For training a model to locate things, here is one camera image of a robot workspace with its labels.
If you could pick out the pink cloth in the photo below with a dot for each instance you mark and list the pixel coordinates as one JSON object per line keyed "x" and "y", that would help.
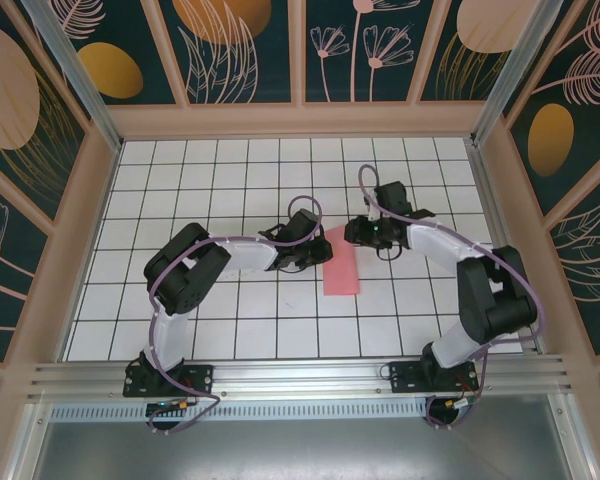
{"x": 341, "y": 280}

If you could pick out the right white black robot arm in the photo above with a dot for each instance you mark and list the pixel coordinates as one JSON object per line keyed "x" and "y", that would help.
{"x": 500, "y": 300}

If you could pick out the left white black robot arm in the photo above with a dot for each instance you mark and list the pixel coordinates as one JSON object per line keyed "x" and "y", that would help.
{"x": 190, "y": 280}

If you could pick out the grey metal sheet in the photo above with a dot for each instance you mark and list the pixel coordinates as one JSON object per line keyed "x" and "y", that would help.
{"x": 300, "y": 450}

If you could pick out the small controller board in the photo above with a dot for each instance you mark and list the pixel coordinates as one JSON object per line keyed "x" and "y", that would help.
{"x": 167, "y": 406}
{"x": 460, "y": 403}

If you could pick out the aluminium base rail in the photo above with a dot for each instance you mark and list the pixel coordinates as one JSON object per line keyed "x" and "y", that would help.
{"x": 300, "y": 380}

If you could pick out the aluminium side rail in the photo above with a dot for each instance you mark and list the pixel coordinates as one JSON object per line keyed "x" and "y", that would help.
{"x": 505, "y": 250}

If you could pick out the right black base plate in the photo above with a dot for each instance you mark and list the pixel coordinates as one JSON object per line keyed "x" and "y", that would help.
{"x": 405, "y": 380}

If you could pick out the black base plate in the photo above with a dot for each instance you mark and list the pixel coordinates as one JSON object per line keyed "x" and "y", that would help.
{"x": 405, "y": 380}
{"x": 200, "y": 380}

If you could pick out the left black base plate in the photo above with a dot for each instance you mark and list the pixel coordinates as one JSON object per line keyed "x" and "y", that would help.
{"x": 200, "y": 380}

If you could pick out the aluminium corner post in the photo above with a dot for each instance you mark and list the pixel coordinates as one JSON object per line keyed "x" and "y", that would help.
{"x": 74, "y": 70}
{"x": 512, "y": 70}

